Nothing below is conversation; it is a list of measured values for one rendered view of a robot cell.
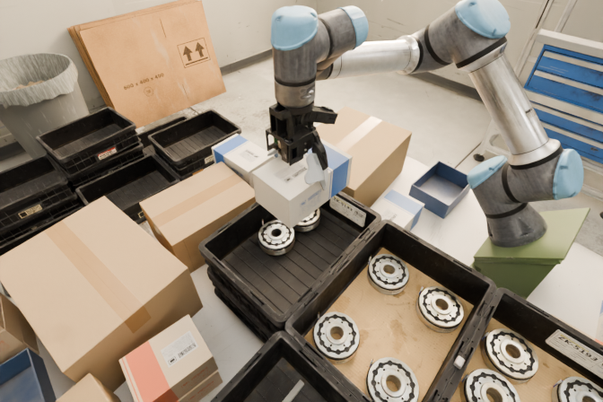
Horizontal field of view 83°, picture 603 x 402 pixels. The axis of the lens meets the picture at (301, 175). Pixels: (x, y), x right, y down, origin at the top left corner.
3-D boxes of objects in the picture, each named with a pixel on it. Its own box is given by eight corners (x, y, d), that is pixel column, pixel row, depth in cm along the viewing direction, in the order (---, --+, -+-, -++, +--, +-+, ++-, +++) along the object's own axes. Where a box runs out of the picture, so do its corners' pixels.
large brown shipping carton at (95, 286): (30, 302, 98) (-13, 263, 84) (126, 237, 115) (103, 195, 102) (102, 403, 79) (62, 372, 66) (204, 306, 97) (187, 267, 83)
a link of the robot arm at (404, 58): (416, 43, 100) (269, 52, 76) (447, 21, 90) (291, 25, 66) (428, 80, 100) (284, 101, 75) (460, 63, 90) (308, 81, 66)
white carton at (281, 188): (314, 162, 91) (315, 135, 84) (348, 184, 84) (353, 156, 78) (255, 200, 80) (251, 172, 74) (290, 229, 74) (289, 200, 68)
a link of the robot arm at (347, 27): (326, 27, 70) (285, 41, 65) (359, -7, 61) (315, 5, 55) (344, 62, 71) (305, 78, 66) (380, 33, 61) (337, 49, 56)
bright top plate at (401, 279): (380, 249, 93) (380, 247, 92) (415, 267, 88) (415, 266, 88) (362, 275, 87) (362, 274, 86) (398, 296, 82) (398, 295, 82)
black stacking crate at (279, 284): (301, 195, 114) (301, 170, 107) (377, 243, 100) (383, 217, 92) (205, 272, 93) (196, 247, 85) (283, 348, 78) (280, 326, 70)
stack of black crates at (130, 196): (169, 196, 207) (152, 152, 184) (195, 223, 191) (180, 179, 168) (101, 233, 186) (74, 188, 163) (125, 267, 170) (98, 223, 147)
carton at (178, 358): (195, 327, 85) (188, 313, 80) (218, 368, 78) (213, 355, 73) (130, 372, 77) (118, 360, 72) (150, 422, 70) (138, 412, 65)
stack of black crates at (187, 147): (223, 166, 228) (211, 108, 198) (251, 188, 212) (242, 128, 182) (169, 196, 207) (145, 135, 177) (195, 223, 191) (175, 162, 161)
